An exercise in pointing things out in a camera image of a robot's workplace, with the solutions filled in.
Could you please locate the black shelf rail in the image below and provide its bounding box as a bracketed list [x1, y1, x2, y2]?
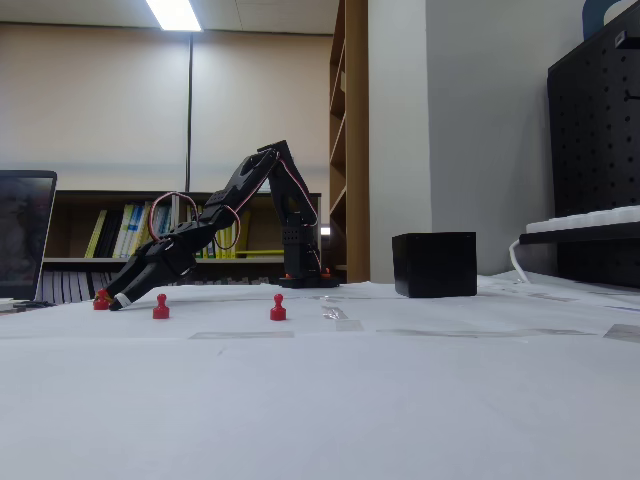
[518, 221, 640, 247]

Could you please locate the laptop screen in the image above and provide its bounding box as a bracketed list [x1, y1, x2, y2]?
[0, 169, 59, 303]

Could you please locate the yellow white book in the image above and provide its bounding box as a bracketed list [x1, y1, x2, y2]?
[112, 202, 144, 260]

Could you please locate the black wall conduit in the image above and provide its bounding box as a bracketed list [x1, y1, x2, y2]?
[184, 30, 196, 194]

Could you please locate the black book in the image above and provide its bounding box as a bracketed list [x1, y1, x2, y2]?
[94, 208, 125, 260]

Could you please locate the low wooden bookshelf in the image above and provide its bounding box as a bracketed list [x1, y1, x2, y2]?
[41, 188, 178, 305]
[172, 191, 324, 288]

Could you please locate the wide yellow binder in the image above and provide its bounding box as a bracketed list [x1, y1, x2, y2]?
[231, 209, 253, 260]

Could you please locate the black box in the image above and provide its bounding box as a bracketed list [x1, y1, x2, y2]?
[391, 231, 478, 300]

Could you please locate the yellow blue book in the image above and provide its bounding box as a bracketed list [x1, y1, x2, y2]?
[130, 200, 157, 251]

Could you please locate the dark blue rounded object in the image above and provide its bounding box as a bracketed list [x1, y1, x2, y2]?
[581, 0, 624, 42]

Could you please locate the white power strip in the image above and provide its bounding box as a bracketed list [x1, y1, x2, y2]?
[524, 204, 640, 235]

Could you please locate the white power cable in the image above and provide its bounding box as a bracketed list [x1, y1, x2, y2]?
[508, 238, 532, 285]

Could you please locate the ceiling light panel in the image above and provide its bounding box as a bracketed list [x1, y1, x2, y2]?
[144, 0, 205, 34]

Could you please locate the black pegboard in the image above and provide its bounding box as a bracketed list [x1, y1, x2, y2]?
[546, 18, 640, 290]

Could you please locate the thin yellow book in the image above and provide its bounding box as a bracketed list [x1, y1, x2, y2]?
[83, 209, 109, 260]

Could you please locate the row of white binders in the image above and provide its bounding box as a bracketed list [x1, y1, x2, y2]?
[41, 270, 126, 305]

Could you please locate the light blue book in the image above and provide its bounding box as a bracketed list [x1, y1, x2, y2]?
[147, 203, 173, 239]

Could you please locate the tall wooden bookshelf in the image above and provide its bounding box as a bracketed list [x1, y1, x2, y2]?
[328, 0, 371, 285]

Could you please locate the white paper table cover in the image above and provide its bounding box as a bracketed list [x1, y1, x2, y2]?
[0, 279, 640, 480]

